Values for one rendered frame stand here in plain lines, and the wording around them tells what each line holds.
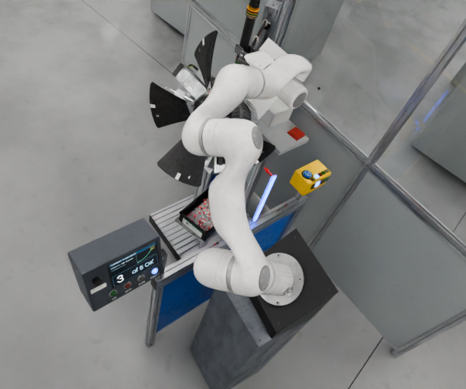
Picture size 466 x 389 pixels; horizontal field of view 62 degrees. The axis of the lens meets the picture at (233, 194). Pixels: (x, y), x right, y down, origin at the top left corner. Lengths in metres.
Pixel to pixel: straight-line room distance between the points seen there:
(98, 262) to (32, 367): 1.32
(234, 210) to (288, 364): 1.66
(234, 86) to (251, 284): 0.53
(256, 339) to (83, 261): 0.69
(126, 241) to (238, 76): 0.61
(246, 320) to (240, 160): 0.76
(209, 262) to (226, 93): 0.47
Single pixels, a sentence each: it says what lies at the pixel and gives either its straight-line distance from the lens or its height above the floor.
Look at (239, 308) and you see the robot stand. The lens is 1.56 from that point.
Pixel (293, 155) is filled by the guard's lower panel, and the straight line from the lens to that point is 2.57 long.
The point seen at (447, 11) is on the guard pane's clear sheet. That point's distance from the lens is 1.88.
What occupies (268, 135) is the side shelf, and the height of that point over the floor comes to 0.86.
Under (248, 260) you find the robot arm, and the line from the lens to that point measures 1.06.
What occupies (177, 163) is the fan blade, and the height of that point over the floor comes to 0.99.
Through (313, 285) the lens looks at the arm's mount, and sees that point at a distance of 1.45.
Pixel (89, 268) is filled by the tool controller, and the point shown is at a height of 1.25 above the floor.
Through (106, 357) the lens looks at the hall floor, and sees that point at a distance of 2.43.
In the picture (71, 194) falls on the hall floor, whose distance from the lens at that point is 2.96.
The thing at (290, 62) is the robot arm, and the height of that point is 1.69.
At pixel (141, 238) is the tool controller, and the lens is 1.27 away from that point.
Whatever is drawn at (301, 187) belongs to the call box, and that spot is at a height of 1.02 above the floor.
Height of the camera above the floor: 2.34
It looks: 50 degrees down
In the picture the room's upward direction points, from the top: 19 degrees clockwise
